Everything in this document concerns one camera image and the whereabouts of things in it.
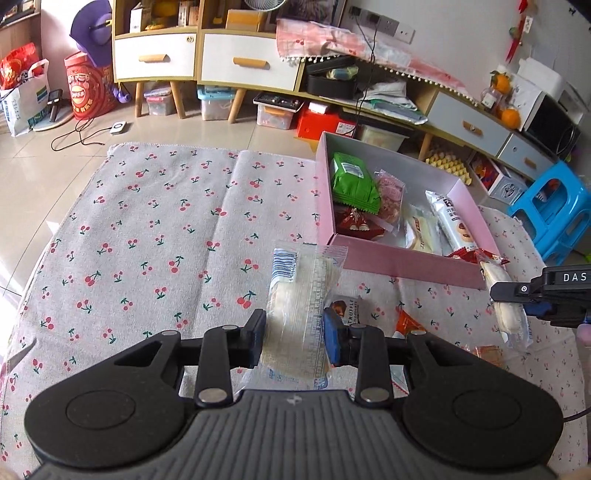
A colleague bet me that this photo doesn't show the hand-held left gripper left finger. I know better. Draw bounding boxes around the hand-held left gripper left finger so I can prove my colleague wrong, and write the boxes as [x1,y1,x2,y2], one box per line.
[104,308,267,408]

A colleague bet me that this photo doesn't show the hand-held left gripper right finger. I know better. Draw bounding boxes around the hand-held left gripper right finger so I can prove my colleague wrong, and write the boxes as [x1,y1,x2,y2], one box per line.
[323,307,490,407]

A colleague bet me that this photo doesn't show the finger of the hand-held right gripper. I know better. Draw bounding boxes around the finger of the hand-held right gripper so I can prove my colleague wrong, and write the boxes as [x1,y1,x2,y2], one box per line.
[523,298,588,328]
[489,281,542,304]

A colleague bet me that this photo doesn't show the white sandwich packet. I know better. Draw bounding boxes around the white sandwich packet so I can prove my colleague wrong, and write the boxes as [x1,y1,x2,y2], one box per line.
[478,258,531,348]

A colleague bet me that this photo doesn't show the clear white bread packet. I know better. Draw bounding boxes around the clear white bread packet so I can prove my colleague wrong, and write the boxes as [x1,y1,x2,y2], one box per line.
[259,244,349,389]

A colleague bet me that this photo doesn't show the small chocolate packet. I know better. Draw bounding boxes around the small chocolate packet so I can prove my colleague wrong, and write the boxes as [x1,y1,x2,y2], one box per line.
[329,295,366,320]

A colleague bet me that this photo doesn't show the dark red snack packet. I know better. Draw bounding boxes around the dark red snack packet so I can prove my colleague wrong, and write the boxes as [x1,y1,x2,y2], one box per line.
[444,247,509,267]

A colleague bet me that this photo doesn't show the brown cracker packet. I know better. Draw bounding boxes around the brown cracker packet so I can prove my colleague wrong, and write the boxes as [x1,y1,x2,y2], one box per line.
[470,344,507,370]

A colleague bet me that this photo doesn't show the orange snack packet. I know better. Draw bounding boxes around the orange snack packet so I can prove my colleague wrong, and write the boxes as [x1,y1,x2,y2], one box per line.
[393,308,431,339]

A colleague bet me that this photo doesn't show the silver snack packet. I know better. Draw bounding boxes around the silver snack packet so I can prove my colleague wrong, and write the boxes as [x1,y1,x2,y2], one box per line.
[425,190,478,254]

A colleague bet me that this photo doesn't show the pink cardboard box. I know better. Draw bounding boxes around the pink cardboard box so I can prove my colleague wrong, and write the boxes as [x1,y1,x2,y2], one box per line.
[315,131,502,291]

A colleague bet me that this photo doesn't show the pink nougat packet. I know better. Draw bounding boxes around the pink nougat packet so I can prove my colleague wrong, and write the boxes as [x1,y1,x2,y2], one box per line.
[373,168,407,234]

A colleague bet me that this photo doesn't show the green snack packet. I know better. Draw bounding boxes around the green snack packet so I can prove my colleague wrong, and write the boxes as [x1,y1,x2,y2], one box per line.
[331,152,382,214]

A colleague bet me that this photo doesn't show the blue plastic stool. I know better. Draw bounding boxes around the blue plastic stool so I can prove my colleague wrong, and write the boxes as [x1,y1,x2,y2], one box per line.
[507,161,591,267]

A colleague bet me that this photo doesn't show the white printed box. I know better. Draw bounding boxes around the white printed box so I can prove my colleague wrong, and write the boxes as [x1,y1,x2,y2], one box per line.
[489,173,530,205]

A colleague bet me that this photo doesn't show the red toy box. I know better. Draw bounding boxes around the red toy box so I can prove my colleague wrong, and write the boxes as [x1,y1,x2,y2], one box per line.
[471,154,502,191]

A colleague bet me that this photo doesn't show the small grey drawer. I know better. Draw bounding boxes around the small grey drawer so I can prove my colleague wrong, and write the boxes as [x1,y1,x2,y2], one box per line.
[499,134,549,179]

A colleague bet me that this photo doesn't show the yellow egg tray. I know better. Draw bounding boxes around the yellow egg tray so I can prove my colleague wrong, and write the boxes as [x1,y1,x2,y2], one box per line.
[424,147,475,186]

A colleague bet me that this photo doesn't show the black microwave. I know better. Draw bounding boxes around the black microwave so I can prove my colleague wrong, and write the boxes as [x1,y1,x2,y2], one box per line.
[522,95,583,161]

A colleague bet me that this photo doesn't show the wide grey drawer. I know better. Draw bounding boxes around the wide grey drawer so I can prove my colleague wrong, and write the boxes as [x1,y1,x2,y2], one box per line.
[431,90,512,145]

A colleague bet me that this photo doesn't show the long wooden cabinet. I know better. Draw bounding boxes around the long wooden cabinet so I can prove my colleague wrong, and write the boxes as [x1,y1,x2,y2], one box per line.
[295,55,551,186]

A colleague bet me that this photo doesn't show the white appliance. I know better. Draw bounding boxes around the white appliance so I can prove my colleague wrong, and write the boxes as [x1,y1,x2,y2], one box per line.
[516,58,567,101]

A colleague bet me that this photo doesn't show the pile of papers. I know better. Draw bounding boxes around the pile of papers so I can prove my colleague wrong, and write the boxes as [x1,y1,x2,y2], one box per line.
[360,80,431,126]

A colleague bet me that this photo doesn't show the clear storage box black lid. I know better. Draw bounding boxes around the clear storage box black lid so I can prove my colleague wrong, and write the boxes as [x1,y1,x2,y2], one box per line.
[253,92,306,131]

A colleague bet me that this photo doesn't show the blue lid storage box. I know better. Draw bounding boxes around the blue lid storage box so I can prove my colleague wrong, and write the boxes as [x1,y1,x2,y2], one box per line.
[198,85,237,121]

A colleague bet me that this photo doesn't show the black lunch box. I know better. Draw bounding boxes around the black lunch box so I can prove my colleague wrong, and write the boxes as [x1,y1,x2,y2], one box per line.
[305,56,371,101]

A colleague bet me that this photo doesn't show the red hanging ornament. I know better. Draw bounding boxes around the red hanging ornament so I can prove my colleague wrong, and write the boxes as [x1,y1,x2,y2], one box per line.
[505,0,537,64]

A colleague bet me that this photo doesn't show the wide white drawer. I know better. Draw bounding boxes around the wide white drawer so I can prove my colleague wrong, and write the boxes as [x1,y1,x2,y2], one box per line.
[199,33,304,92]

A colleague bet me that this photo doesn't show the pink cherry print cloth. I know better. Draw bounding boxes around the pink cherry print cloth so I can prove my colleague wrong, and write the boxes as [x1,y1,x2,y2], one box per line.
[276,18,468,89]

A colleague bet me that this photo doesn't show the red cartoon bag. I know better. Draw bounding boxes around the red cartoon bag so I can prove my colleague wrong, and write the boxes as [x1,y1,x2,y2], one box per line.
[64,51,119,121]

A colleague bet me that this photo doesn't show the small white drawer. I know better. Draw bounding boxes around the small white drawer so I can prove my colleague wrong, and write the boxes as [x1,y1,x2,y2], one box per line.
[113,33,198,82]

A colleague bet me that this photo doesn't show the phone stand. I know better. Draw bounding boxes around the phone stand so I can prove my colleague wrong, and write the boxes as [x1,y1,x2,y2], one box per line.
[34,90,75,133]

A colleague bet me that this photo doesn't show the white shopping bag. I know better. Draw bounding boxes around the white shopping bag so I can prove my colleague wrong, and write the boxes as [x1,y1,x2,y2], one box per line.
[0,59,51,138]

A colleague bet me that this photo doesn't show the purple hat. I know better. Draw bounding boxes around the purple hat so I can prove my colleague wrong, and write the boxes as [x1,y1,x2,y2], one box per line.
[69,0,115,68]

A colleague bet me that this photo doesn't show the red gift bag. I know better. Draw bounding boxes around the red gift bag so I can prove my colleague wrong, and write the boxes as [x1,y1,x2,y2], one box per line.
[0,42,43,89]

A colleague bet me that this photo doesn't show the black cable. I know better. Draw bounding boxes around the black cable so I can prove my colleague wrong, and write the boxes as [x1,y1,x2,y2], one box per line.
[51,120,116,153]

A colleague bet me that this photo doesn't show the wall sockets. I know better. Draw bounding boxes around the wall sockets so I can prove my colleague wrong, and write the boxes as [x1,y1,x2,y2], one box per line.
[348,7,415,44]

